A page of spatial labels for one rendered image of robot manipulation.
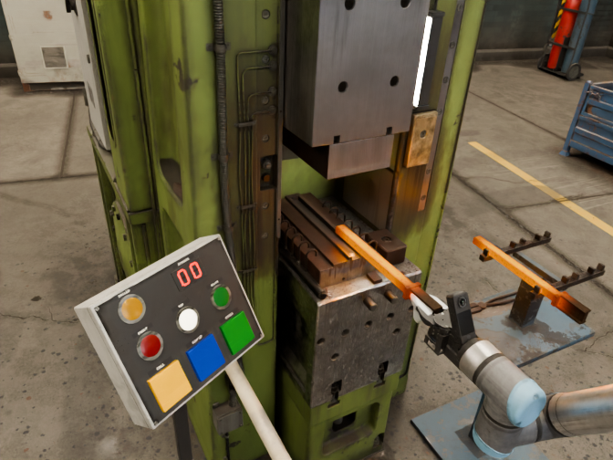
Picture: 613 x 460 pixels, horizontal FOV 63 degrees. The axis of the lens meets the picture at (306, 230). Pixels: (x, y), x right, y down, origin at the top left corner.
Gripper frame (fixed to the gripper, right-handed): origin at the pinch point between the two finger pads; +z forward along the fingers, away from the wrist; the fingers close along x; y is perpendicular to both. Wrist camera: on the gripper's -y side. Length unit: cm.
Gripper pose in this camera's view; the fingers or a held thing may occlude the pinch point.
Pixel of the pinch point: (417, 294)
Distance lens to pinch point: 129.5
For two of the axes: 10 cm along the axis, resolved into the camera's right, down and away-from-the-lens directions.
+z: -4.8, -5.0, 7.2
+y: -0.6, 8.4, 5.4
